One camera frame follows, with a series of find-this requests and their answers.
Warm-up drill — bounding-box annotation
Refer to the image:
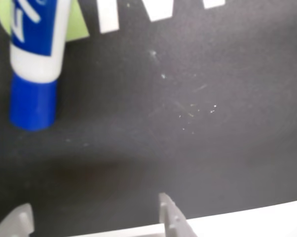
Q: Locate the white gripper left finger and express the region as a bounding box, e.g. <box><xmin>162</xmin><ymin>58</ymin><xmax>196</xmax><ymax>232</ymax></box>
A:
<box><xmin>0</xmin><ymin>202</ymin><xmax>35</xmax><ymax>237</ymax></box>

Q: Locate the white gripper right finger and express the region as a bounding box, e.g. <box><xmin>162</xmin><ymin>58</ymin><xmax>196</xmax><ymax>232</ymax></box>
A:
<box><xmin>158</xmin><ymin>192</ymin><xmax>197</xmax><ymax>237</ymax></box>

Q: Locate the blue and white marker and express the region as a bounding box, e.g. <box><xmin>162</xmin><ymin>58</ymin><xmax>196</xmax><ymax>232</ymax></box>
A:
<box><xmin>9</xmin><ymin>0</ymin><xmax>72</xmax><ymax>131</ymax></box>

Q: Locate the grey mat with WOWROBO print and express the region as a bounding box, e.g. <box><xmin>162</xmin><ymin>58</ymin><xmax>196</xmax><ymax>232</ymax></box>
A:
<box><xmin>0</xmin><ymin>0</ymin><xmax>297</xmax><ymax>237</ymax></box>

